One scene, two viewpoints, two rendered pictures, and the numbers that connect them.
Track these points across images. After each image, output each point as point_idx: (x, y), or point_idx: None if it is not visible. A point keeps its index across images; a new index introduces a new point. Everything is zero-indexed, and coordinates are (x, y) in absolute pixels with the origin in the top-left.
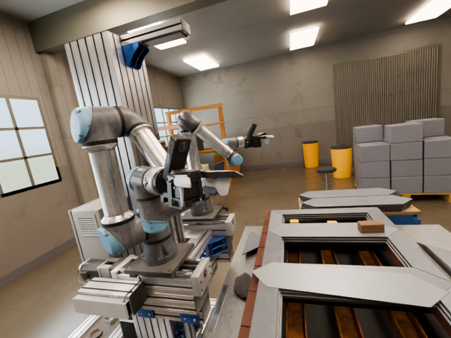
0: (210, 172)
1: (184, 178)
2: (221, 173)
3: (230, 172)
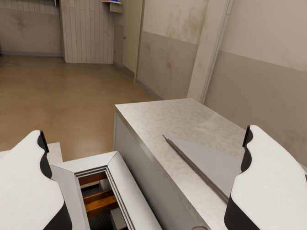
0: (61, 192)
1: (267, 134)
2: (43, 169)
3: (40, 143)
